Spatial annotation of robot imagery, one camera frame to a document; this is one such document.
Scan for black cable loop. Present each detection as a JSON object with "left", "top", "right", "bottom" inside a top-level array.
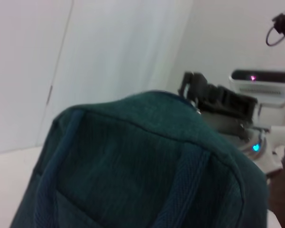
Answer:
[{"left": 265, "top": 4, "right": 285, "bottom": 47}]

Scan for dark teal fabric lunch bag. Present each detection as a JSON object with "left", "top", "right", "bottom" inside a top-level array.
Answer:
[{"left": 10, "top": 89, "right": 270, "bottom": 228}]

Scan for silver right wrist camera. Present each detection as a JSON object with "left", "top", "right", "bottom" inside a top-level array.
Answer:
[{"left": 229, "top": 68, "right": 285, "bottom": 108}]

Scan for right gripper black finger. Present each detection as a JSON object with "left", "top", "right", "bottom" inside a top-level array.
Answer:
[
  {"left": 191, "top": 72, "right": 211, "bottom": 106},
  {"left": 177, "top": 72, "right": 193, "bottom": 98}
]

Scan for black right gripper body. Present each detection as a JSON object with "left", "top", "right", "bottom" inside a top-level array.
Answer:
[{"left": 198, "top": 84, "right": 258, "bottom": 141}]

